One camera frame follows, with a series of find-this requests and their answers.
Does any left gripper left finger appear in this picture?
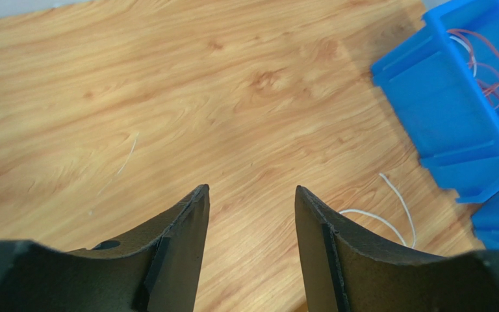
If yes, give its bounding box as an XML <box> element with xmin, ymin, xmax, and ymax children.
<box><xmin>0</xmin><ymin>185</ymin><xmax>210</xmax><ymax>311</ymax></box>

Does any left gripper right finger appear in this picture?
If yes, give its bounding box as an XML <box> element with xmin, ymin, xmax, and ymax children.
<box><xmin>295</xmin><ymin>186</ymin><xmax>499</xmax><ymax>311</ymax></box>

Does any far blue plastic bin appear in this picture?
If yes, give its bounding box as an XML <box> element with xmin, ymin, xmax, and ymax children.
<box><xmin>372</xmin><ymin>1</ymin><xmax>499</xmax><ymax>203</ymax></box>

